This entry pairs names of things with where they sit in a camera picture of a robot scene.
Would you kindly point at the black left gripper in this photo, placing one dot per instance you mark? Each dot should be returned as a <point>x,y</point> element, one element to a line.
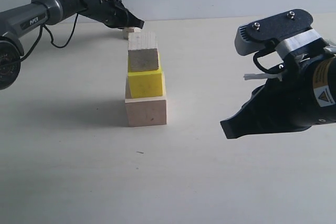
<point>112,13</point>

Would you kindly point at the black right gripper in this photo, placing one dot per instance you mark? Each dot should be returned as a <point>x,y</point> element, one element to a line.
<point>276,107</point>

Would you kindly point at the small wooden cube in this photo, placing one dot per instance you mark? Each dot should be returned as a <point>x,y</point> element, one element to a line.
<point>128,30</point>

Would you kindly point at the medium wooden cube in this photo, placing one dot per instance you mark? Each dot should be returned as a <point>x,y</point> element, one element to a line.
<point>143,54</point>

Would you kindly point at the yellow cube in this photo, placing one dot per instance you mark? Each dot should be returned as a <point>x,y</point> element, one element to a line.
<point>144,84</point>

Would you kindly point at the large pale wooden cube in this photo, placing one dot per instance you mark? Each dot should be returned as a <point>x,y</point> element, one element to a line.
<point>146,111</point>

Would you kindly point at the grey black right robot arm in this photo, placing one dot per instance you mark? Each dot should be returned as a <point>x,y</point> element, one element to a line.
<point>323,86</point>

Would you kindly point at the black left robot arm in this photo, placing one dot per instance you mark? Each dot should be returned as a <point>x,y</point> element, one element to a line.
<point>41,14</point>

